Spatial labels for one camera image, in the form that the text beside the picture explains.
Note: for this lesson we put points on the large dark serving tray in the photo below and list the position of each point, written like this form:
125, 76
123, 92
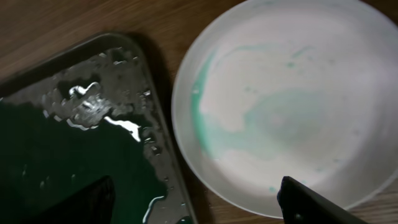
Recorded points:
87, 112

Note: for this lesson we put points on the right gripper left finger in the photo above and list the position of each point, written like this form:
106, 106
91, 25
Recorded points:
91, 205

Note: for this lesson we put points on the white plate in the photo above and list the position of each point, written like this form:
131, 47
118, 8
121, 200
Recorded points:
305, 89

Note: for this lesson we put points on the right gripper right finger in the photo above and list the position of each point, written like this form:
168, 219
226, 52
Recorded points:
301, 205

